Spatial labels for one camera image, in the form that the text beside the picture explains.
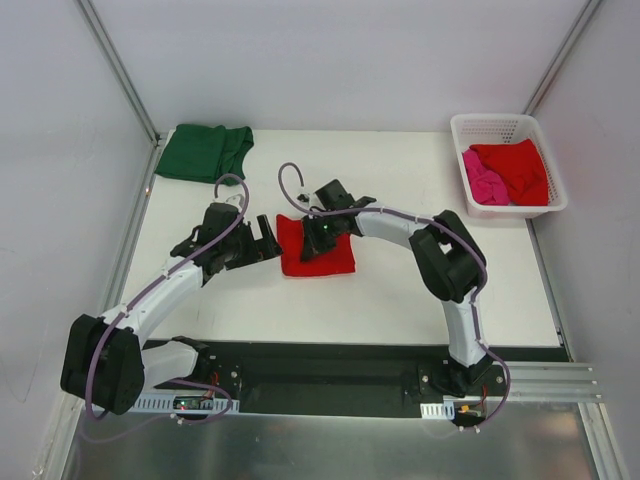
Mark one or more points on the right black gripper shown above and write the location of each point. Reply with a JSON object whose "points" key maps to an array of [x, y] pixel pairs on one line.
{"points": [[320, 234]]}

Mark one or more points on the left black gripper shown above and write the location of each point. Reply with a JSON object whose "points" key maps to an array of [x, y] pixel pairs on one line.
{"points": [[248, 245]]}

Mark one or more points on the red t shirt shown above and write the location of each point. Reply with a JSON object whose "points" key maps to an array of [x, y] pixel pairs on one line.
{"points": [[289, 235], [521, 169]]}

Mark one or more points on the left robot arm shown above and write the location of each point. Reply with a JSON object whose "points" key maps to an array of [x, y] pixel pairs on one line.
{"points": [[106, 362]]}

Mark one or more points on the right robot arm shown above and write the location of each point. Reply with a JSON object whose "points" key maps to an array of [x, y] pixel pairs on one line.
{"points": [[450, 263]]}

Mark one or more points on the folded green t shirt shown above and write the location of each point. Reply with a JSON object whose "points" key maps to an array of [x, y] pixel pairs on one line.
{"points": [[204, 154]]}

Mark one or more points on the pink t shirt in basket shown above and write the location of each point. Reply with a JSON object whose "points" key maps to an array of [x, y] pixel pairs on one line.
{"points": [[487, 187]]}

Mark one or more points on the white plastic basket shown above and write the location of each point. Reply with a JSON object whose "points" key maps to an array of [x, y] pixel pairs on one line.
{"points": [[469, 129]]}

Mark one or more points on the red t shirt in basket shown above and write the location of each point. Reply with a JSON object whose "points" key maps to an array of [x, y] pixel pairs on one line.
{"points": [[521, 169]]}

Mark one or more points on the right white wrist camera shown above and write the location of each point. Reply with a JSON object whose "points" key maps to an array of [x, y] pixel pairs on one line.
{"points": [[304, 198]]}

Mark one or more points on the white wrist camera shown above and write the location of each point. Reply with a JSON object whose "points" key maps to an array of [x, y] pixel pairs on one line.
{"points": [[304, 198], [238, 201]]}

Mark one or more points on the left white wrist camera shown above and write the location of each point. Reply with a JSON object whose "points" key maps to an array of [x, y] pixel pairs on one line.
{"points": [[238, 201]]}

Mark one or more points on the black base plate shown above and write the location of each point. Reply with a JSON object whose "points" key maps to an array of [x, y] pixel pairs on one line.
{"points": [[383, 381]]}

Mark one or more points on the left white cable duct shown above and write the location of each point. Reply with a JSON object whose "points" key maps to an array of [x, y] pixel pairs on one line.
{"points": [[190, 404]]}

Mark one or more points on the white cable duct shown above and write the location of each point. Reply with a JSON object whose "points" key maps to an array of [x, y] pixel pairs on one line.
{"points": [[190, 404], [438, 411]]}

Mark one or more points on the right white cable duct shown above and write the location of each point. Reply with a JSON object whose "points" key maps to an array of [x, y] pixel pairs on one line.
{"points": [[438, 411]]}

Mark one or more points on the left aluminium frame post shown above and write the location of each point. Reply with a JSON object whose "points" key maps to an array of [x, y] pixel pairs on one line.
{"points": [[96, 26]]}

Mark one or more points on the aluminium frame post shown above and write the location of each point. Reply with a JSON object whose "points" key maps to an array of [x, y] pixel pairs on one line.
{"points": [[96, 26], [586, 15]]}

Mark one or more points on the right aluminium frame post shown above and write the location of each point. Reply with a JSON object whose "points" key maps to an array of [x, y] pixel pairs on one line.
{"points": [[586, 15]]}

